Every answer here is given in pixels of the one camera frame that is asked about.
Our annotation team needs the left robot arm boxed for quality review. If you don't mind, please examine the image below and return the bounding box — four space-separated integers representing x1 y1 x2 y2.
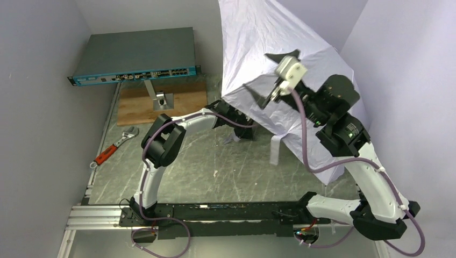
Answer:
129 99 254 219

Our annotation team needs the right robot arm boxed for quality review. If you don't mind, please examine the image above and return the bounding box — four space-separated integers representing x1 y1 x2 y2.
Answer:
252 50 420 241

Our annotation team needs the wooden board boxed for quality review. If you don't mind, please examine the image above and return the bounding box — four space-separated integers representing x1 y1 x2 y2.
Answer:
117 82 208 126

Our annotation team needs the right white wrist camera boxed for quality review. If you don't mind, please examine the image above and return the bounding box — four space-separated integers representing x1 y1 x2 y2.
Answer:
274 55 308 96

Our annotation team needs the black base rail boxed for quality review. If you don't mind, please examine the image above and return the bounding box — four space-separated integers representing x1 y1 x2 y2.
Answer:
119 202 330 240

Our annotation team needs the metal stand bracket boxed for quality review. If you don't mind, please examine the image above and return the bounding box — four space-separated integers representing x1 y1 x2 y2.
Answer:
144 80 174 111

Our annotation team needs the red handled adjustable wrench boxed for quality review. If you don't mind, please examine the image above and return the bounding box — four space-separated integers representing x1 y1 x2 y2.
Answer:
89 126 139 169

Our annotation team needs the grey network switch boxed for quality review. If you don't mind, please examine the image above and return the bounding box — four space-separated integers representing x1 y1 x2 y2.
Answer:
68 27 201 87

